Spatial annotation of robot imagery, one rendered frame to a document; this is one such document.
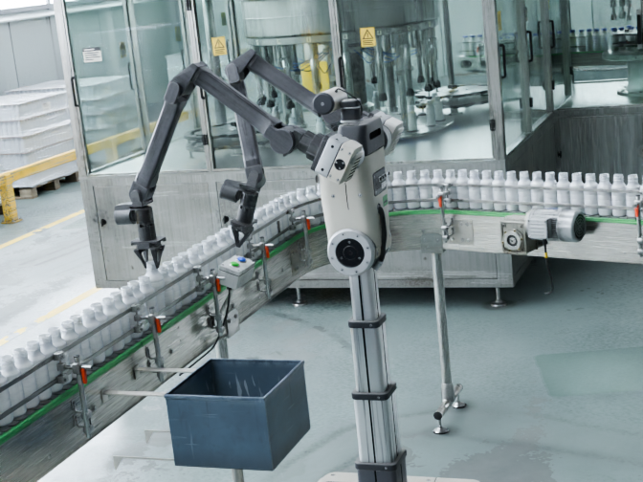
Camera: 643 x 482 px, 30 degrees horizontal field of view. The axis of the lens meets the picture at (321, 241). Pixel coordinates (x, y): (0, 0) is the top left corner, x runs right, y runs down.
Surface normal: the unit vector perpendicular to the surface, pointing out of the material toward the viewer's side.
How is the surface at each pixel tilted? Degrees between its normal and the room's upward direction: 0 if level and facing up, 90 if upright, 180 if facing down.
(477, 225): 90
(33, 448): 90
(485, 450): 0
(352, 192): 90
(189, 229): 90
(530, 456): 0
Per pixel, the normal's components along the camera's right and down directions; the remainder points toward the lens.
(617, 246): -0.61, 0.24
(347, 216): -0.31, 0.43
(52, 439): 0.94, -0.02
